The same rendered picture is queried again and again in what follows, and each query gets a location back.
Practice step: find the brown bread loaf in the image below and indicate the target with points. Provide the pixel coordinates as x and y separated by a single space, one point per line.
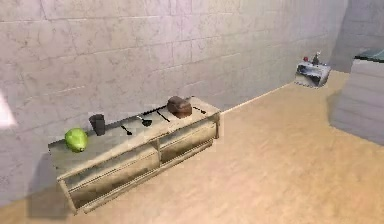
179 106

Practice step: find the black ladle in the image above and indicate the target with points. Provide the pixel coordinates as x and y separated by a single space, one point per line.
145 122

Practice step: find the dark grey cup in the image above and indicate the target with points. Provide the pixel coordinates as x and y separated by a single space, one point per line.
97 124

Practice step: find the black knife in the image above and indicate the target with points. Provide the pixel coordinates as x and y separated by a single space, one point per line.
163 116

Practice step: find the grey counter with green top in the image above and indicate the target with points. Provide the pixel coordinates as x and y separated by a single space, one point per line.
361 96

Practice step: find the small black spoon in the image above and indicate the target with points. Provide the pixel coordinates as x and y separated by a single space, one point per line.
126 130

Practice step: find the small red ball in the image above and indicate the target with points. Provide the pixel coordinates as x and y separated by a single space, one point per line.
305 59

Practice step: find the dark small statuette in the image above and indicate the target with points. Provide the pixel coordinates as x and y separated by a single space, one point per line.
315 59

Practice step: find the small black fork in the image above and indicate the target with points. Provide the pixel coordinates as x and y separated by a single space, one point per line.
199 110

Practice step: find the green apple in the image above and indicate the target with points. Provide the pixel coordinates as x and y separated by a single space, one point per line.
76 140

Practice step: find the low beige wooden sideboard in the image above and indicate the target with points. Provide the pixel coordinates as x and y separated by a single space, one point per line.
140 146

